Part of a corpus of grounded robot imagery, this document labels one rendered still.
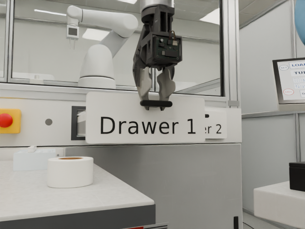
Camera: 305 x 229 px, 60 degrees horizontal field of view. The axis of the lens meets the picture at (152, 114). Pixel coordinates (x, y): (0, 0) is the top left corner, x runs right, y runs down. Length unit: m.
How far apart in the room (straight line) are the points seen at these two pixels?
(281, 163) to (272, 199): 2.25
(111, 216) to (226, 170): 0.87
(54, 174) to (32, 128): 0.49
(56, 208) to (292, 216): 0.29
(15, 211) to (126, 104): 0.35
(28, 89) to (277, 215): 0.75
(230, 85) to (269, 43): 1.72
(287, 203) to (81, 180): 0.29
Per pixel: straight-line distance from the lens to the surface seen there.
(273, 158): 2.73
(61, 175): 0.42
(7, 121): 0.83
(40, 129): 0.90
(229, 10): 1.27
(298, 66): 1.41
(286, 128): 2.59
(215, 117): 1.09
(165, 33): 0.56
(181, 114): 0.64
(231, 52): 1.21
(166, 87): 0.59
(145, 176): 0.97
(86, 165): 0.42
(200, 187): 1.08
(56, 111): 0.90
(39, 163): 0.64
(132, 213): 0.33
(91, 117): 0.57
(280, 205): 0.41
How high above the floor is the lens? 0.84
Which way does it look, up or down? 4 degrees up
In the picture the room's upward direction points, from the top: straight up
